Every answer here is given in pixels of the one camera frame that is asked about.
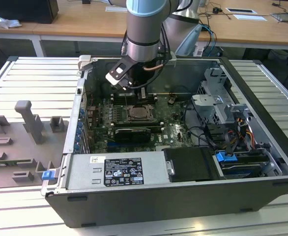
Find small square CPU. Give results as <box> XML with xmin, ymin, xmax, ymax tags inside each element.
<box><xmin>131</xmin><ymin>107</ymin><xmax>153</xmax><ymax>119</ymax></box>

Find metal socket cover frame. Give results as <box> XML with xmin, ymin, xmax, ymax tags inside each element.
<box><xmin>127</xmin><ymin>105</ymin><xmax>157</xmax><ymax>121</ymax></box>

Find black RAM slot bank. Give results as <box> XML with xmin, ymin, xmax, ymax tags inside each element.
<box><xmin>113</xmin><ymin>119</ymin><xmax>164</xmax><ymax>128</ymax></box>
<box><xmin>113</xmin><ymin>93</ymin><xmax>157</xmax><ymax>104</ymax></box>

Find CPU socket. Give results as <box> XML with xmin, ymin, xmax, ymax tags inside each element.
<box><xmin>125</xmin><ymin>104</ymin><xmax>159</xmax><ymax>122</ymax></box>

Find black graphics card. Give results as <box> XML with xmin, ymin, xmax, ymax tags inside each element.
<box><xmin>114</xmin><ymin>127</ymin><xmax>151</xmax><ymax>143</ymax></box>

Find green motherboard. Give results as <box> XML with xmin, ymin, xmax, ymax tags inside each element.
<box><xmin>85</xmin><ymin>94</ymin><xmax>196</xmax><ymax>153</ymax></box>

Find pale blue teach pendant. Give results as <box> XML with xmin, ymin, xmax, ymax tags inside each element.
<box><xmin>175</xmin><ymin>24</ymin><xmax>204</xmax><ymax>57</ymax></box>

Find silver metal drive cage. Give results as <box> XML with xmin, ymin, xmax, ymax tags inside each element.
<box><xmin>190</xmin><ymin>67</ymin><xmax>253</xmax><ymax>126</ymax></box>

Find long wooden desk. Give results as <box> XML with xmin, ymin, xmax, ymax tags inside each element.
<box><xmin>0</xmin><ymin>0</ymin><xmax>288</xmax><ymax>57</ymax></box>

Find black plastic shroud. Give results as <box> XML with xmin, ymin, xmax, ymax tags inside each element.
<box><xmin>163</xmin><ymin>147</ymin><xmax>220</xmax><ymax>183</ymax></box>

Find silver power supply unit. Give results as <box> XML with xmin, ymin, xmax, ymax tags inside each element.
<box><xmin>66</xmin><ymin>151</ymin><xmax>171</xmax><ymax>190</ymax></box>

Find hard disk in blue carrier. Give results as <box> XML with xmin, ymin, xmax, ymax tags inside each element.
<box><xmin>215</xmin><ymin>151</ymin><xmax>270</xmax><ymax>179</ymax></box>

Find black open PC case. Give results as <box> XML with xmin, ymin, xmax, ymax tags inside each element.
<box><xmin>41</xmin><ymin>54</ymin><xmax>288</xmax><ymax>228</ymax></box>

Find white paper sheet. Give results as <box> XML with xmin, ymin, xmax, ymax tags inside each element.
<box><xmin>233</xmin><ymin>14</ymin><xmax>270</xmax><ymax>22</ymax></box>

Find large black box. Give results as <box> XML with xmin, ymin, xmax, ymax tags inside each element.
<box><xmin>0</xmin><ymin>0</ymin><xmax>59</xmax><ymax>25</ymax></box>

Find grey parts rack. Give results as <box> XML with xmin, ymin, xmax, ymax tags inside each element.
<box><xmin>0</xmin><ymin>100</ymin><xmax>70</xmax><ymax>190</ymax></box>

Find crumpled white paper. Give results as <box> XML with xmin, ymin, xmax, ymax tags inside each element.
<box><xmin>0</xmin><ymin>13</ymin><xmax>22</xmax><ymax>30</ymax></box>

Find green RAM stick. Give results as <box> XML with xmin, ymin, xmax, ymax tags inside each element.
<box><xmin>0</xmin><ymin>159</ymin><xmax>35</xmax><ymax>166</ymax></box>

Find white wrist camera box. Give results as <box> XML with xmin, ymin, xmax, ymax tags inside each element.
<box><xmin>105</xmin><ymin>57</ymin><xmax>135</xmax><ymax>91</ymax></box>

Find grey case latch handle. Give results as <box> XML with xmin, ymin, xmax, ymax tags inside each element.
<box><xmin>77</xmin><ymin>55</ymin><xmax>93</xmax><ymax>72</ymax></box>

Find thin blue cable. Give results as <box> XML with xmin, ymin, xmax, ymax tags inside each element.
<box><xmin>202</xmin><ymin>24</ymin><xmax>218</xmax><ymax>54</ymax></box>

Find black disk data wire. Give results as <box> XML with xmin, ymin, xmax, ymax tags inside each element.
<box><xmin>225</xmin><ymin>132</ymin><xmax>233</xmax><ymax>158</ymax></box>

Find orange and yellow wire bundle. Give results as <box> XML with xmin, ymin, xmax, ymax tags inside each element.
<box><xmin>234</xmin><ymin>118</ymin><xmax>256</xmax><ymax>148</ymax></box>

